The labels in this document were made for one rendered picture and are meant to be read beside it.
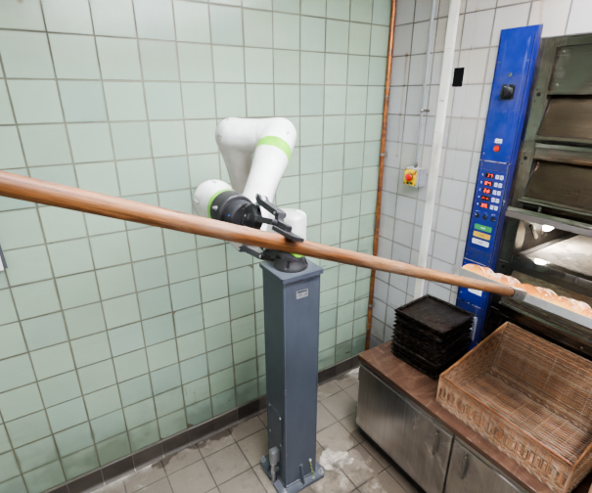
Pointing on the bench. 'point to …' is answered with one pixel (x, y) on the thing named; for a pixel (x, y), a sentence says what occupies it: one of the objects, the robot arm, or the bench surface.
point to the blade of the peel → (551, 307)
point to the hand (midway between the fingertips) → (285, 243)
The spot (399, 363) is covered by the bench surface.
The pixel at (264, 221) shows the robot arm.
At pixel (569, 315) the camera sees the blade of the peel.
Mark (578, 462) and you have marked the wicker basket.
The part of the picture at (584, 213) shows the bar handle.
